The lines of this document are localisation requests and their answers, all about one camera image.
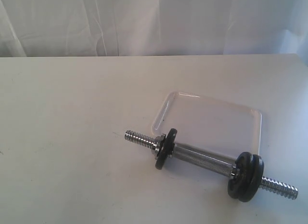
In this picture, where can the white backdrop curtain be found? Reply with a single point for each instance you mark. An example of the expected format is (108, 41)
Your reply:
(152, 27)

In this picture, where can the white rectangular plastic tray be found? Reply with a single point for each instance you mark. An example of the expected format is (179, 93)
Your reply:
(211, 124)

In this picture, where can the chrome threaded dumbbell bar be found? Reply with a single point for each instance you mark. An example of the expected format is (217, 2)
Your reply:
(220, 164)

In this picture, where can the black weight plate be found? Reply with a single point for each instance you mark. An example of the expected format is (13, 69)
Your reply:
(166, 149)
(255, 179)
(244, 171)

